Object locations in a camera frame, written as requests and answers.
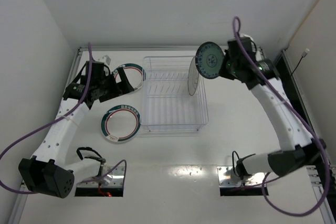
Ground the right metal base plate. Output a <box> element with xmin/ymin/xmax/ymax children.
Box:
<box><xmin>217</xmin><ymin>166</ymin><xmax>265</xmax><ymax>189</ymax></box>

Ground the purple cable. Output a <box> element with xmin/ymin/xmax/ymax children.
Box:
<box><xmin>233</xmin><ymin>16</ymin><xmax>330</xmax><ymax>216</ymax></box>
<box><xmin>0</xmin><ymin>41</ymin><xmax>127</xmax><ymax>195</ymax></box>

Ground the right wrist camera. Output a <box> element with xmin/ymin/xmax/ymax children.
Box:
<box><xmin>241</xmin><ymin>34</ymin><xmax>254</xmax><ymax>42</ymax></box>

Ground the green red rimmed plate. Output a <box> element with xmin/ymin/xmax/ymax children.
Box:
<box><xmin>119</xmin><ymin>63</ymin><xmax>145</xmax><ymax>92</ymax></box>
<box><xmin>100</xmin><ymin>104</ymin><xmax>141</xmax><ymax>144</ymax></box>

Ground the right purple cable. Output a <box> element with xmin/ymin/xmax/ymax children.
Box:
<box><xmin>233</xmin><ymin>16</ymin><xmax>330</xmax><ymax>216</ymax></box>

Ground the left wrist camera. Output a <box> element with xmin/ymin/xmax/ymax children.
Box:
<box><xmin>98</xmin><ymin>55</ymin><xmax>111</xmax><ymax>66</ymax></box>

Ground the black wall cable with plug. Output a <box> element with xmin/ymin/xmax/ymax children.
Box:
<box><xmin>290</xmin><ymin>48</ymin><xmax>310</xmax><ymax>77</ymax></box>

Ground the white plate with characters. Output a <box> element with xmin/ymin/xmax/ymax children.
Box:
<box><xmin>187</xmin><ymin>57</ymin><xmax>199</xmax><ymax>96</ymax></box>

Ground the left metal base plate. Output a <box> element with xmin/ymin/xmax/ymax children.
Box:
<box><xmin>77</xmin><ymin>165</ymin><xmax>124</xmax><ymax>189</ymax></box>

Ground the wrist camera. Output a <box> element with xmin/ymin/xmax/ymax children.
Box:
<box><xmin>241</xmin><ymin>34</ymin><xmax>254</xmax><ymax>42</ymax></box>
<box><xmin>98</xmin><ymin>55</ymin><xmax>111</xmax><ymax>66</ymax></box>

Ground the metal base plate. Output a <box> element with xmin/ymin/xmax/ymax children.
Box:
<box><xmin>77</xmin><ymin>165</ymin><xmax>124</xmax><ymax>189</ymax></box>
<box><xmin>217</xmin><ymin>166</ymin><xmax>265</xmax><ymax>189</ymax></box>

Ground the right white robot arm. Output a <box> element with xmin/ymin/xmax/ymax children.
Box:
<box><xmin>219</xmin><ymin>37</ymin><xmax>328</xmax><ymax>179</ymax></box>

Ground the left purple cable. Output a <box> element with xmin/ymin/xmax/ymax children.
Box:
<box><xmin>0</xmin><ymin>41</ymin><xmax>127</xmax><ymax>195</ymax></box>

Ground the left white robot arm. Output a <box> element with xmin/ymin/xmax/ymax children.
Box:
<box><xmin>18</xmin><ymin>61</ymin><xmax>134</xmax><ymax>198</ymax></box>

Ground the green blue patterned plate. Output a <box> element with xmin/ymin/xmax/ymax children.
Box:
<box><xmin>195</xmin><ymin>41</ymin><xmax>225</xmax><ymax>79</ymax></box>

